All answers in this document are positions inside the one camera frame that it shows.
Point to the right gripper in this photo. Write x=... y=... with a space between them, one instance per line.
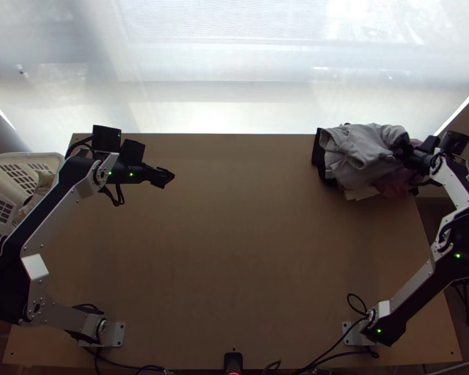
x=413 y=160

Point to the white laundry basket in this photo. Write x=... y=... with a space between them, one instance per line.
x=11 y=172

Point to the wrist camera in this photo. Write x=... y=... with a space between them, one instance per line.
x=429 y=143
x=134 y=151

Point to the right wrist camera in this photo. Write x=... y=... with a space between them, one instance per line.
x=429 y=143

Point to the heap of clothes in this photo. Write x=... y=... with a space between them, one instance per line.
x=355 y=156

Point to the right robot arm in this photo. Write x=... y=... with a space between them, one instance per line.
x=413 y=285

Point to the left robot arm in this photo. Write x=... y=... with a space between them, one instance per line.
x=62 y=187

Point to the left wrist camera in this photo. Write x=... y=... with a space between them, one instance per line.
x=134 y=151

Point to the pile of folded clothes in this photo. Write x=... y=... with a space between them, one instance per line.
x=43 y=181

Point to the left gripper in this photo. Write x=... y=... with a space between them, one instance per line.
x=158 y=176

